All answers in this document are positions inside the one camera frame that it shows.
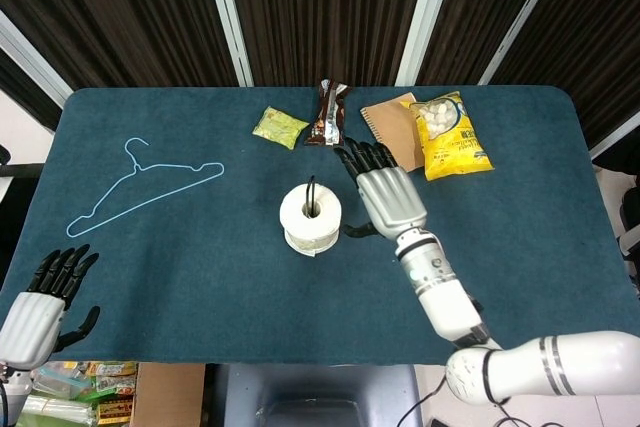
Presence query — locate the black cable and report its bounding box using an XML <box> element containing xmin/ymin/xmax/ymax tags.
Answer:
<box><xmin>398</xmin><ymin>371</ymin><xmax>524</xmax><ymax>427</ymax></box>

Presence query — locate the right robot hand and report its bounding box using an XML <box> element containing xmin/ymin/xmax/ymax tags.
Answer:
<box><xmin>333</xmin><ymin>137</ymin><xmax>429</xmax><ymax>241</ymax></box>

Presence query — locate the green snack packet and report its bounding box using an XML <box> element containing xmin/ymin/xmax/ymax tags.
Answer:
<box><xmin>85</xmin><ymin>360</ymin><xmax>138</xmax><ymax>394</ymax></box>

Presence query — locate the brown snack wrapper packet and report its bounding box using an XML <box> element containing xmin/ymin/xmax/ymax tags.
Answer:
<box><xmin>303</xmin><ymin>78</ymin><xmax>353</xmax><ymax>147</ymax></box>

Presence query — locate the teal table cloth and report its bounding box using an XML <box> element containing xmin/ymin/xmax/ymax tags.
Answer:
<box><xmin>0</xmin><ymin>85</ymin><xmax>640</xmax><ymax>366</ymax></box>

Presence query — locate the large yellow snack bag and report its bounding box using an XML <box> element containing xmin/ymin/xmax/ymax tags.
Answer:
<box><xmin>399</xmin><ymin>91</ymin><xmax>495</xmax><ymax>182</ymax></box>

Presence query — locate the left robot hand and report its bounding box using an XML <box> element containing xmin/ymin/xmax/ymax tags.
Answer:
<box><xmin>0</xmin><ymin>243</ymin><xmax>102</xmax><ymax>371</ymax></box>

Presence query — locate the light blue wire hanger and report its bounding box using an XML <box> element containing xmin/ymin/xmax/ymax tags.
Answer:
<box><xmin>66</xmin><ymin>137</ymin><xmax>226</xmax><ymax>239</ymax></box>

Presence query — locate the white toilet paper roll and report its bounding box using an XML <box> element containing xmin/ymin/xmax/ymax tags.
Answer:
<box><xmin>278</xmin><ymin>182</ymin><xmax>344</xmax><ymax>258</ymax></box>

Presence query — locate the clear plastic container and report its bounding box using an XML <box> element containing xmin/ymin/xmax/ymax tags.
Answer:
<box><xmin>30</xmin><ymin>364</ymin><xmax>90</xmax><ymax>399</ymax></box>

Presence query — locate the small yellow-green snack packet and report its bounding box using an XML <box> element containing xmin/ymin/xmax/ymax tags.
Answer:
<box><xmin>251</xmin><ymin>105</ymin><xmax>310</xmax><ymax>150</ymax></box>

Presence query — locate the brown spiral notebook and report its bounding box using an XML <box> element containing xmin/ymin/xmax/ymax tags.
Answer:
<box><xmin>360</xmin><ymin>92</ymin><xmax>426</xmax><ymax>173</ymax></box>

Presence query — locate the white tube bundle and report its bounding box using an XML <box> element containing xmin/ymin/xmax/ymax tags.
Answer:
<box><xmin>20</xmin><ymin>393</ymin><xmax>97</xmax><ymax>424</ymax></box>

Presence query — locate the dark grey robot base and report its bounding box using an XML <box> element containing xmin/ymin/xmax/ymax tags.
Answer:
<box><xmin>207</xmin><ymin>362</ymin><xmax>424</xmax><ymax>427</ymax></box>

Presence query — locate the white partition frame post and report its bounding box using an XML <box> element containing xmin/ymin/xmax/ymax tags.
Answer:
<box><xmin>588</xmin><ymin>110</ymin><xmax>640</xmax><ymax>161</ymax></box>
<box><xmin>393</xmin><ymin>0</ymin><xmax>461</xmax><ymax>88</ymax></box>
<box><xmin>0</xmin><ymin>10</ymin><xmax>75</xmax><ymax>107</ymax></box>
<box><xmin>199</xmin><ymin>0</ymin><xmax>255</xmax><ymax>88</ymax></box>
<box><xmin>478</xmin><ymin>0</ymin><xmax>572</xmax><ymax>87</ymax></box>

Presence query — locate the black metal stand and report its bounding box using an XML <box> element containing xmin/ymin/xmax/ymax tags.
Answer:
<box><xmin>301</xmin><ymin>174</ymin><xmax>322</xmax><ymax>219</ymax></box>

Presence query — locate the red yellow snack box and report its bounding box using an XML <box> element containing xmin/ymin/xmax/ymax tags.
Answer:
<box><xmin>96</xmin><ymin>398</ymin><xmax>135</xmax><ymax>427</ymax></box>

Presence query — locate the brown cardboard box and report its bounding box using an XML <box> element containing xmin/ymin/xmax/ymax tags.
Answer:
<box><xmin>132</xmin><ymin>361</ymin><xmax>207</xmax><ymax>427</ymax></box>

